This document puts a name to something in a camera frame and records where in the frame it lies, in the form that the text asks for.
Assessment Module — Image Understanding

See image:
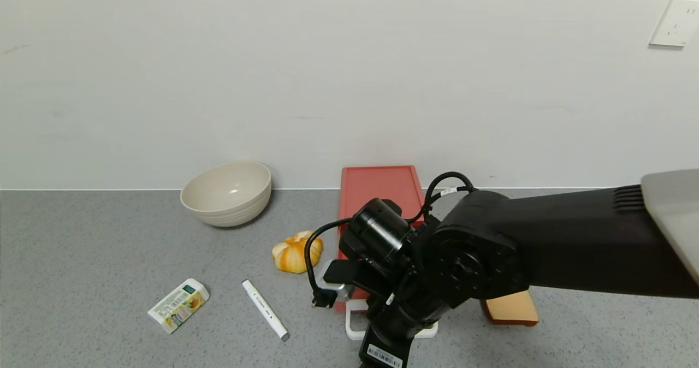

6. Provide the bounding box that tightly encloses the red drawer with white handle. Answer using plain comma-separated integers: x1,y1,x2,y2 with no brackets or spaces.
333,223,439,341

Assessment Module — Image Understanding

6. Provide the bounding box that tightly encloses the pumpkin-shaped orange bread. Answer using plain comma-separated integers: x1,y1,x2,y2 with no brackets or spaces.
271,230,324,275

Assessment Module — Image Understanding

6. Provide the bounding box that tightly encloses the beige bowl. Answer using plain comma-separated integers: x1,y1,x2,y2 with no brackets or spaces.
180,162,272,228

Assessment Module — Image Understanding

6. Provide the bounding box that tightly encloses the white marker pen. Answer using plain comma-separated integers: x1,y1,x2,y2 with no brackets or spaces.
242,280,290,342

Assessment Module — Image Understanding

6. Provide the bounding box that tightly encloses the brown toast slice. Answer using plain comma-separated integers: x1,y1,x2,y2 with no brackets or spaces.
481,290,540,327

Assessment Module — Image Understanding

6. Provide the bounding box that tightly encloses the small white printed carton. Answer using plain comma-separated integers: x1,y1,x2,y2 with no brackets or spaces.
147,278,210,334

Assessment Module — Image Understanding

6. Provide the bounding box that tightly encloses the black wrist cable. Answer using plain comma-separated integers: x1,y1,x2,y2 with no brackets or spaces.
304,171,475,310

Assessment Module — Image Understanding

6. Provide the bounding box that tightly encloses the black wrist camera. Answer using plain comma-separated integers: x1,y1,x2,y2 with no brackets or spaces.
322,258,383,304

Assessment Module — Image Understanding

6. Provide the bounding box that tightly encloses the white wall socket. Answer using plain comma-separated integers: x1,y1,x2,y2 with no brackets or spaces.
649,0,699,47

